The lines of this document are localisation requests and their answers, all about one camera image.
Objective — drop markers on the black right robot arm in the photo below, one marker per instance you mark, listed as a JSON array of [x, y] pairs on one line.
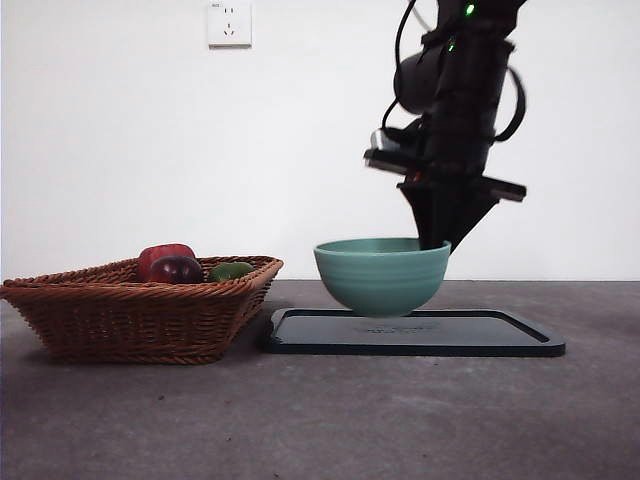
[[470, 100]]

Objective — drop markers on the brown wicker basket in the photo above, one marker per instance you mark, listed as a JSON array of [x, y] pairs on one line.
[[130, 325]]

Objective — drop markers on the dark green rectangular tray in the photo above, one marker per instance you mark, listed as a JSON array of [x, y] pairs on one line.
[[475, 340]]

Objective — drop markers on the green avocado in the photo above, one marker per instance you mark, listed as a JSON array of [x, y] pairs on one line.
[[230, 272]]

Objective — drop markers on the white wall socket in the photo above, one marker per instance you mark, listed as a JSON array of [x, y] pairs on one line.
[[230, 25]]

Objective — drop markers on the red apple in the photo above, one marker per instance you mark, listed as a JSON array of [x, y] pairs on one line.
[[160, 255]]

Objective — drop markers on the dark purple plum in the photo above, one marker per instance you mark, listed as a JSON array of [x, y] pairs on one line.
[[177, 271]]

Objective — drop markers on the teal ceramic bowl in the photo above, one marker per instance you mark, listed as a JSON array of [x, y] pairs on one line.
[[380, 280]]

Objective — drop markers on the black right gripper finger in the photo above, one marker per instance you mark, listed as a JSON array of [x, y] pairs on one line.
[[465, 215], [427, 215]]

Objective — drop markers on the pale grey right camera box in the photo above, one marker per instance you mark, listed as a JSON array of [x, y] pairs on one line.
[[382, 141]]

